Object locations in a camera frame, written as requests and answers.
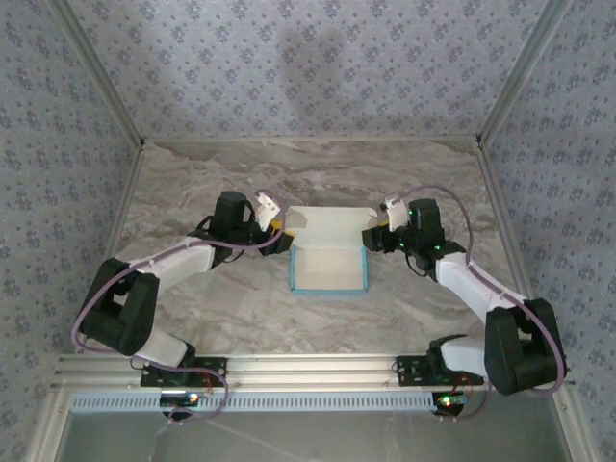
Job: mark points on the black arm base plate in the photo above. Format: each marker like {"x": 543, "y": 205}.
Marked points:
{"x": 214, "y": 368}
{"x": 409, "y": 373}

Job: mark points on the slanted aluminium frame post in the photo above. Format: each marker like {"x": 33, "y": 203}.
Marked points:
{"x": 102, "y": 72}
{"x": 521, "y": 72}

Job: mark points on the controller board with green light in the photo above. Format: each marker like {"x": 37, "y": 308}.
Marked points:
{"x": 180, "y": 399}
{"x": 450, "y": 402}

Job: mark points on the aluminium table side rail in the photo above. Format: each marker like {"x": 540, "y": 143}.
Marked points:
{"x": 511, "y": 240}
{"x": 115, "y": 240}

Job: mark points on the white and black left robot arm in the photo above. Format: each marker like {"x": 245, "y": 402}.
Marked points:
{"x": 183, "y": 260}

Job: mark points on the aluminium frame leg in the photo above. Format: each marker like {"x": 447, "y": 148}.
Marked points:
{"x": 43, "y": 443}
{"x": 575, "y": 433}

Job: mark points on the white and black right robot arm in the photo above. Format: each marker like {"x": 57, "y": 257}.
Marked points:
{"x": 467, "y": 284}

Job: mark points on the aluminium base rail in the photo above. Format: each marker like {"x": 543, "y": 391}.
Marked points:
{"x": 313, "y": 370}

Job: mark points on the aluminium table edge bar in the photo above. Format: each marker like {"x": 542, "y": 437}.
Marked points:
{"x": 313, "y": 139}

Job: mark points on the blue and white paper box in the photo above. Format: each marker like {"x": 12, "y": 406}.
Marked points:
{"x": 327, "y": 269}

